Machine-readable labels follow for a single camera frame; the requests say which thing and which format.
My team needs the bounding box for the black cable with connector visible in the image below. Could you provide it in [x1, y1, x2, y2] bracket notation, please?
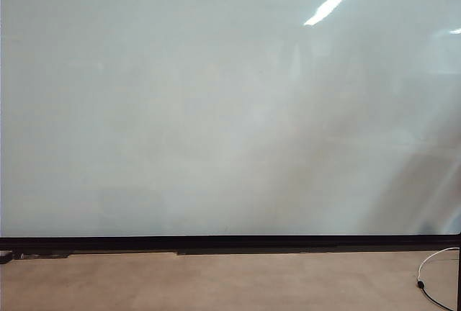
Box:
[414, 280, 457, 311]

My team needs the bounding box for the black stand post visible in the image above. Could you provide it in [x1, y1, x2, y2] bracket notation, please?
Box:
[457, 231, 461, 311]

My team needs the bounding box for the short dark tray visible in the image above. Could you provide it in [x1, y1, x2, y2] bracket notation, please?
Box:
[19, 252, 73, 260]

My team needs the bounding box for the white glass whiteboard black frame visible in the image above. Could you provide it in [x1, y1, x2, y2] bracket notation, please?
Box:
[0, 0, 461, 253]

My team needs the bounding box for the white cable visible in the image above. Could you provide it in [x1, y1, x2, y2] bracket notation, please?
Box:
[416, 247, 460, 283]

